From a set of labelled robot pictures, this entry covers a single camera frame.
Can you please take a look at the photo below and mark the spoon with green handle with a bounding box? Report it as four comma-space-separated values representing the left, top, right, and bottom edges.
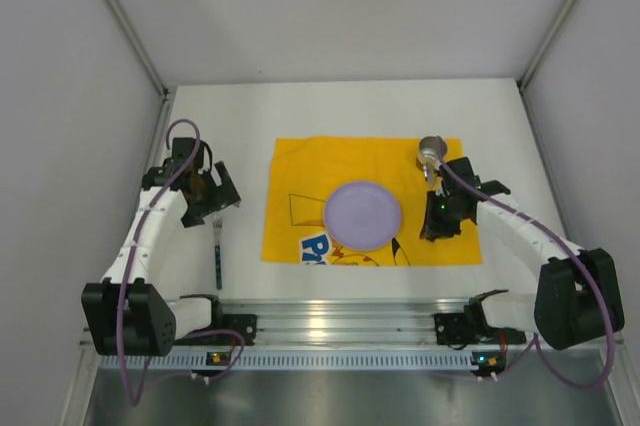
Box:
423, 163, 440, 188

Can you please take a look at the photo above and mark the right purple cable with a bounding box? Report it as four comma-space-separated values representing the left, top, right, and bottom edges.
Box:
436, 135, 617, 390

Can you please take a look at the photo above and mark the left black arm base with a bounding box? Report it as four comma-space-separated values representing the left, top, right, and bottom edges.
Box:
198, 314, 258, 346

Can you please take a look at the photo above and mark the fork with green handle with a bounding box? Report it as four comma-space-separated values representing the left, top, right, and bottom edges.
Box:
212, 214, 223, 290

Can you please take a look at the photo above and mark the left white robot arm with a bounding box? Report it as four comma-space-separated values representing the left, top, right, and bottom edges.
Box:
81, 137, 241, 356

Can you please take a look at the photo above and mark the small metal cup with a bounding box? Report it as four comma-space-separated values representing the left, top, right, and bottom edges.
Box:
416, 136, 448, 170

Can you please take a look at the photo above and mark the purple plastic plate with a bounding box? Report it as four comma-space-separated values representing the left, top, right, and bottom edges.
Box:
323, 180, 402, 252

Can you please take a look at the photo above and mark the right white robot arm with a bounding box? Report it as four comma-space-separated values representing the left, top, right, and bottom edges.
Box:
419, 157, 625, 350

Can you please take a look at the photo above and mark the aluminium mounting rail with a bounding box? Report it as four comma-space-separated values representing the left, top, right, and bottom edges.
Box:
79, 297, 623, 349

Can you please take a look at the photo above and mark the slotted grey cable duct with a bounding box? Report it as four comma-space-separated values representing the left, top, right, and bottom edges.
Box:
99, 349, 506, 372

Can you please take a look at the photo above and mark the purple cable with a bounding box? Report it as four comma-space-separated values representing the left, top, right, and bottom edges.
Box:
115, 118, 247, 406
436, 135, 617, 390

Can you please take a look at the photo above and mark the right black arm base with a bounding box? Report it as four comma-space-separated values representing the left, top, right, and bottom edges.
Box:
433, 312, 500, 350

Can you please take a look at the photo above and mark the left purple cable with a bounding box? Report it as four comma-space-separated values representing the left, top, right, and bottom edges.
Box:
115, 118, 247, 406

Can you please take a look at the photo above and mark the yellow pikachu cloth placemat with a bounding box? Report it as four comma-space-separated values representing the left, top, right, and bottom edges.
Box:
261, 136, 483, 267

